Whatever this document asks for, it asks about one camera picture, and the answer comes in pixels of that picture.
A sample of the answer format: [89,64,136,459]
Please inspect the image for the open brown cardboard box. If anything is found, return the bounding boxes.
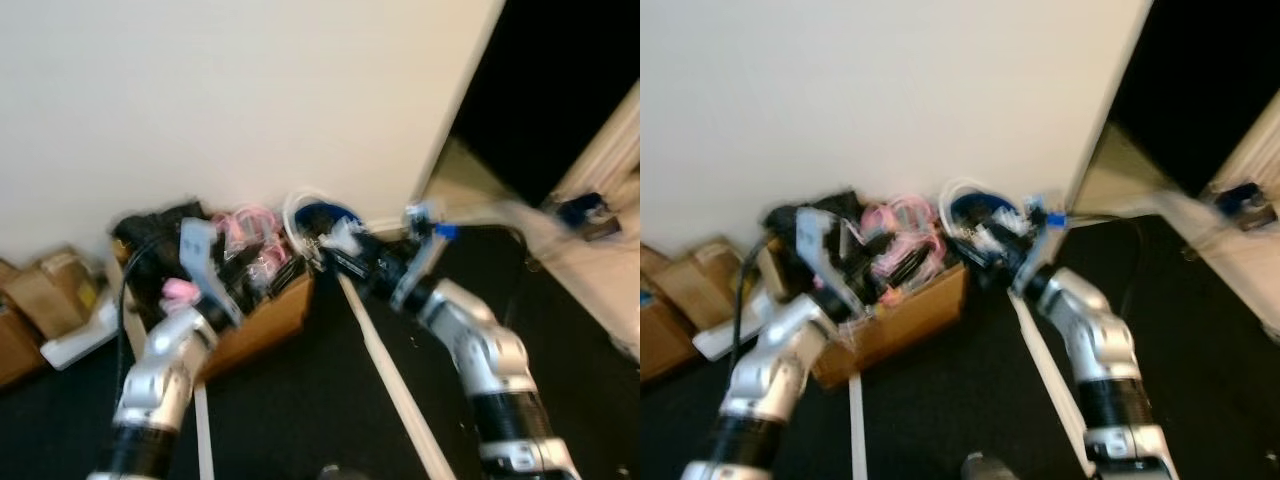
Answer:
[105,203,317,383]
[755,193,971,391]

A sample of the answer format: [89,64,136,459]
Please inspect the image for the blue round object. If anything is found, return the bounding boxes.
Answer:
[950,192,1023,241]
[296,200,366,246]

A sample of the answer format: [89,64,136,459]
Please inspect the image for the pink plastic packets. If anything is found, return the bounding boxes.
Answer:
[862,198,937,283]
[222,205,291,291]

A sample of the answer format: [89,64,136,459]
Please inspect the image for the long white floor strip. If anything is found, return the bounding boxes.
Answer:
[337,274,457,480]
[1004,290,1097,477]

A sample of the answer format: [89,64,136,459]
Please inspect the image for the short white floor strip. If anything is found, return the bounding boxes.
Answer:
[194,384,217,480]
[847,374,867,480]

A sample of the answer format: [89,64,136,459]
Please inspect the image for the small brown cardboard box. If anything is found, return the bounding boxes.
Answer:
[5,248,103,341]
[640,290,701,383]
[0,300,47,388]
[655,238,747,333]

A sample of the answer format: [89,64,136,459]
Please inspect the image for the white flat device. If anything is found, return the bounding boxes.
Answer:
[40,298,123,372]

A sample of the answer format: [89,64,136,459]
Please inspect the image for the black and blue object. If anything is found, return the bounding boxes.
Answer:
[1214,180,1277,232]
[553,192,613,243]

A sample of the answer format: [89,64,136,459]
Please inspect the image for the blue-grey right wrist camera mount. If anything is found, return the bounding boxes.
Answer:
[1010,194,1071,297]
[390,200,461,313]

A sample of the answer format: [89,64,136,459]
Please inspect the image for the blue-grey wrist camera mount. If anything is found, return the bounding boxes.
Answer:
[1010,194,1071,297]
[178,217,243,327]
[794,207,862,322]
[390,200,461,313]

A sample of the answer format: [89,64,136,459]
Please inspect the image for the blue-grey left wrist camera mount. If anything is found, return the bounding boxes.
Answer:
[178,217,243,327]
[794,207,862,322]

